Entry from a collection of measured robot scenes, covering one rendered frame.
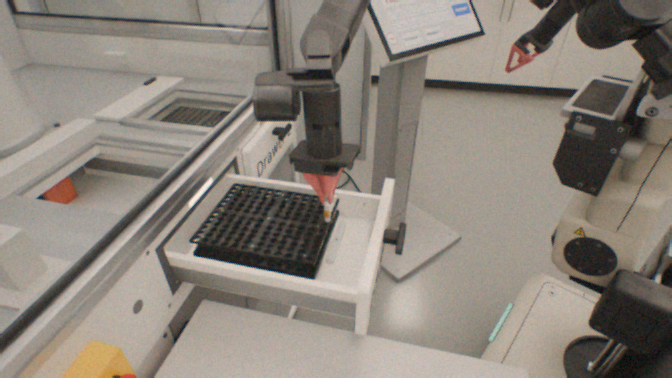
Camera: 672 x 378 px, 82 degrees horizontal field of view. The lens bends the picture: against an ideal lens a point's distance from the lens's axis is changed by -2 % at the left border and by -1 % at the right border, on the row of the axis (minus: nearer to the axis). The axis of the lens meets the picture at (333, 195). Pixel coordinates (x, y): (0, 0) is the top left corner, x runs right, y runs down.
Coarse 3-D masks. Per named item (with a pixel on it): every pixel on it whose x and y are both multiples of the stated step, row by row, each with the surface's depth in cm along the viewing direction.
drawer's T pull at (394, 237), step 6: (402, 222) 68; (402, 228) 67; (384, 234) 66; (390, 234) 66; (396, 234) 66; (402, 234) 66; (384, 240) 65; (390, 240) 65; (396, 240) 65; (402, 240) 64; (396, 246) 64; (402, 246) 63; (396, 252) 63; (402, 252) 63
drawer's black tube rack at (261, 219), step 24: (240, 192) 78; (264, 192) 77; (288, 192) 77; (216, 216) 71; (240, 216) 71; (264, 216) 71; (288, 216) 71; (312, 216) 71; (336, 216) 76; (192, 240) 66; (216, 240) 66; (240, 240) 70; (264, 240) 70; (288, 240) 66; (240, 264) 67; (264, 264) 66; (288, 264) 66
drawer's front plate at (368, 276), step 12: (384, 192) 72; (384, 204) 70; (384, 216) 67; (384, 228) 66; (372, 240) 62; (372, 252) 60; (372, 264) 58; (360, 276) 56; (372, 276) 56; (360, 288) 55; (372, 288) 59; (360, 300) 55; (360, 312) 57; (360, 324) 59
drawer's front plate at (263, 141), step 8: (264, 128) 93; (272, 128) 96; (256, 136) 90; (264, 136) 92; (272, 136) 97; (288, 136) 109; (248, 144) 87; (256, 144) 88; (264, 144) 93; (272, 144) 98; (280, 144) 103; (248, 152) 85; (256, 152) 89; (264, 152) 93; (272, 152) 99; (280, 152) 104; (248, 160) 86; (256, 160) 89; (272, 160) 99; (248, 168) 87; (256, 168) 90; (264, 168) 95; (248, 176) 89; (256, 176) 91; (264, 176) 95
